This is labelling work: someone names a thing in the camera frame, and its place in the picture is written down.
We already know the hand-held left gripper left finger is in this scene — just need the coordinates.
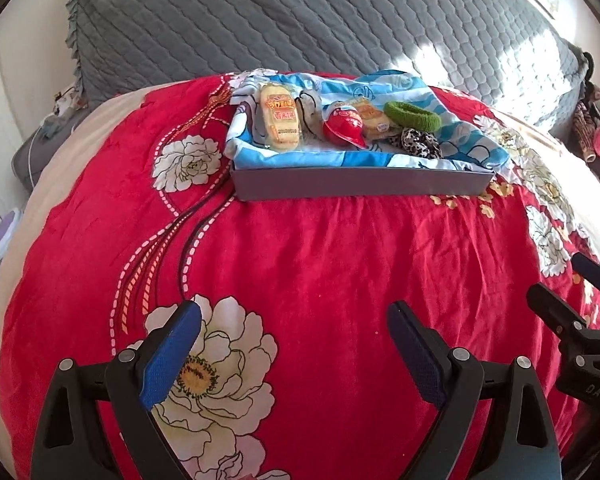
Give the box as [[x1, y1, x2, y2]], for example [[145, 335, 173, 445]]
[[30, 300, 204, 480]]

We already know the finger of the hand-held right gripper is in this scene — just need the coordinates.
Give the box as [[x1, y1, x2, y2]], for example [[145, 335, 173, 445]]
[[525, 283, 589, 344], [571, 252, 600, 297]]

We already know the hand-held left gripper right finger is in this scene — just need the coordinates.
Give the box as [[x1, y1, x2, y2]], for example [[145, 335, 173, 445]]
[[386, 301, 563, 480]]

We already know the leopard print scrunchie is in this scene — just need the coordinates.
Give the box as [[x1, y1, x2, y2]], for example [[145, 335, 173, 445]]
[[387, 127, 444, 160]]

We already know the green fuzzy scrunchie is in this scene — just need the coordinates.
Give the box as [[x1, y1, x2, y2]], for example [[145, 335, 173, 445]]
[[383, 101, 442, 134]]

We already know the red jelly cup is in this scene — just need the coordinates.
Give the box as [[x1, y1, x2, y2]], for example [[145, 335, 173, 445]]
[[321, 100, 369, 150]]

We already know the yellow rice cracker packet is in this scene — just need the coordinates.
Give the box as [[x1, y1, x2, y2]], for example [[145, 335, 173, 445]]
[[257, 82, 306, 154]]

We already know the beige scrunchie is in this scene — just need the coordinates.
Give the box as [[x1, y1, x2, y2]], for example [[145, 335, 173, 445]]
[[300, 90, 332, 136]]

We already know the pile of patterned clothes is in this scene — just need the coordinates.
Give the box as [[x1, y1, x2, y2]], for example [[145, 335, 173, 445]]
[[572, 52, 600, 211]]

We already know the red floral bedsheet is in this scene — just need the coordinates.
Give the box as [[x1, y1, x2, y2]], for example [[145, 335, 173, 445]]
[[0, 72, 600, 480]]

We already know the grey tray with blue cloth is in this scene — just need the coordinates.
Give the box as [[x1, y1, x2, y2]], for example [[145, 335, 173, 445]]
[[224, 71, 512, 179]]

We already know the purple and white round device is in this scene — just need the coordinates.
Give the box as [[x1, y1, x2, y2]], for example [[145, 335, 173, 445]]
[[0, 207, 25, 261]]

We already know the grey bedside stool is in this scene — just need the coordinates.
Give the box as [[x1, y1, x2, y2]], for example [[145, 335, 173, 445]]
[[11, 109, 89, 197]]

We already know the grey quilted blanket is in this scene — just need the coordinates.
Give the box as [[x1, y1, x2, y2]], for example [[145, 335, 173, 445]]
[[65, 0, 589, 137]]

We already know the white cable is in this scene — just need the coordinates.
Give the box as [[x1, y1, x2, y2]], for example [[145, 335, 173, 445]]
[[27, 124, 52, 192]]

